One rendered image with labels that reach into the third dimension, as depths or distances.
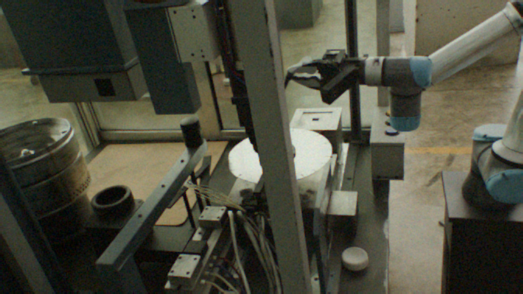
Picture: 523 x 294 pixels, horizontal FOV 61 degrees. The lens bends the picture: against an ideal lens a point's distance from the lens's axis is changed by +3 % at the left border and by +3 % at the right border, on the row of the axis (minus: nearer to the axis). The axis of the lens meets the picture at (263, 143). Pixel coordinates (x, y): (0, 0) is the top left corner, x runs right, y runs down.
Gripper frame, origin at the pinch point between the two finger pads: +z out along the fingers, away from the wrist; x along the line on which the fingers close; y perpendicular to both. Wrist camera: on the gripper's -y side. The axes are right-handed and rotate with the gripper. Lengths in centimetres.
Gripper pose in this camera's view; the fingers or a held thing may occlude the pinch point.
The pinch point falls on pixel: (291, 75)
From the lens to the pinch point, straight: 120.7
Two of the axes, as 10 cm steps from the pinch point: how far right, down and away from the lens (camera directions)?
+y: 3.5, -7.1, 6.1
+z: -9.0, -0.9, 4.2
